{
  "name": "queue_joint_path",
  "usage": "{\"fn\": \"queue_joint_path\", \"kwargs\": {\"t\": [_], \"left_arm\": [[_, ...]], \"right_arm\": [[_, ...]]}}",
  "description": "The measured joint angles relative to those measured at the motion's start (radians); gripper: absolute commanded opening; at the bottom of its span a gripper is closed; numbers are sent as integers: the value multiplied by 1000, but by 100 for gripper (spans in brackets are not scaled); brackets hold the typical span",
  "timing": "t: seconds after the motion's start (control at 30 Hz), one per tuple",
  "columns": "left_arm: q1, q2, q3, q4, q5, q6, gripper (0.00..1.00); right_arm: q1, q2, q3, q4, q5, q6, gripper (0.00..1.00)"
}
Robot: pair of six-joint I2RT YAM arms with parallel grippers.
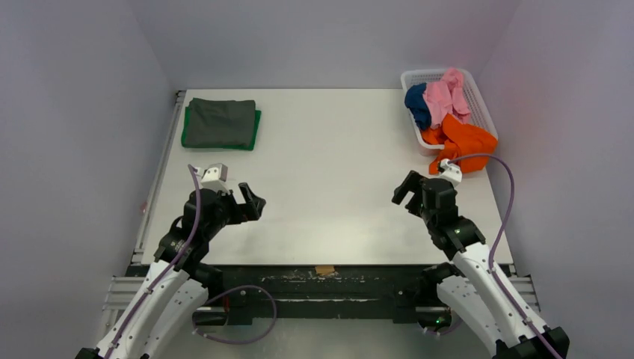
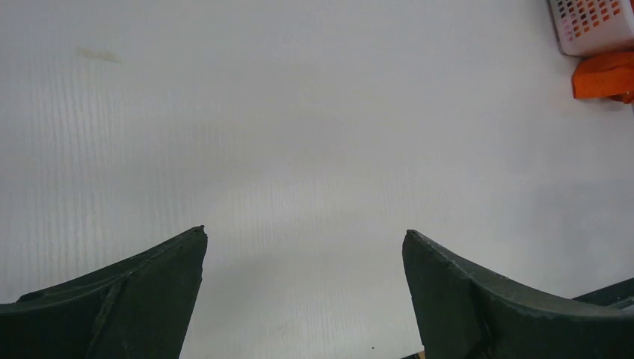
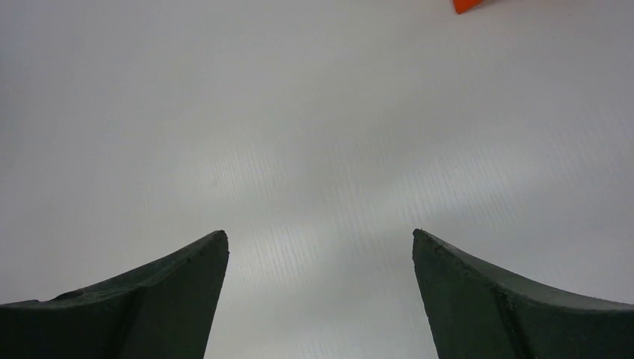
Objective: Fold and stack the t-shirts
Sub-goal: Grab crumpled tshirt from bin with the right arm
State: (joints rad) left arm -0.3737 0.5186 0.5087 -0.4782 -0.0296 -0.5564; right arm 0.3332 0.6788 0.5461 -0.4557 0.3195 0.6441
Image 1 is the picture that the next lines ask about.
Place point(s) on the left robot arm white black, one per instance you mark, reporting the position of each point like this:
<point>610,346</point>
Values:
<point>178,282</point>

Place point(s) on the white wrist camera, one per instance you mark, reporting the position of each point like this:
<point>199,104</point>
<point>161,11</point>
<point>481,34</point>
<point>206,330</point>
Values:
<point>214,177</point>
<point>450,172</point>

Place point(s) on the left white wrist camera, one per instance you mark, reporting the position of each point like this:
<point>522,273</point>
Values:
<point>214,177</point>

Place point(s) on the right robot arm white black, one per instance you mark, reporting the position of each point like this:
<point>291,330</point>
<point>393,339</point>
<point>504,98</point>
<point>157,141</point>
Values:
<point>472,284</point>

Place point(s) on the navy blue t shirt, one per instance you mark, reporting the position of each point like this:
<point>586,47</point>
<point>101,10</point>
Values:
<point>417,106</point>

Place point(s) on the brown tape piece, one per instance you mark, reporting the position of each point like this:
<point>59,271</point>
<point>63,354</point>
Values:
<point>325,270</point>

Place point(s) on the orange t shirt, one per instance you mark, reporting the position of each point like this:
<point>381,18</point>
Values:
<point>459,139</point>

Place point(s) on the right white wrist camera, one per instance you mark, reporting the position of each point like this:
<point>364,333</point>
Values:
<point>450,172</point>

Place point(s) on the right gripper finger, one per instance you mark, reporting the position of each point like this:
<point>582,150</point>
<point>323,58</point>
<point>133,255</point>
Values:
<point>412,184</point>
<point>414,206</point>

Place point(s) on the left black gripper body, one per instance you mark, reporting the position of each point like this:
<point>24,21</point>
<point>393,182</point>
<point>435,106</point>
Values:
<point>228,211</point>

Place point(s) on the pink t shirt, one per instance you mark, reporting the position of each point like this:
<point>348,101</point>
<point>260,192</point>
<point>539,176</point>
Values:
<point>446,96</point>

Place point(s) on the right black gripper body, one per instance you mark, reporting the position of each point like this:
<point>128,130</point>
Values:
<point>416,195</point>

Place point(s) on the white plastic basket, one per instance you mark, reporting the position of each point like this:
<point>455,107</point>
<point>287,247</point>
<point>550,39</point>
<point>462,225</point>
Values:
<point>480,116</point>

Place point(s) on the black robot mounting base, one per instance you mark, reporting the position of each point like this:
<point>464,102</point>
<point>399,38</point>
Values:
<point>402,294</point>

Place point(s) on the folded grey t shirt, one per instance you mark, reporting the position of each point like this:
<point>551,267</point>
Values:
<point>240,110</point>

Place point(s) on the folded green t shirt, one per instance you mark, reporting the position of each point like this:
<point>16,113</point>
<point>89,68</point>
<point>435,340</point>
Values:
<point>211,132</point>

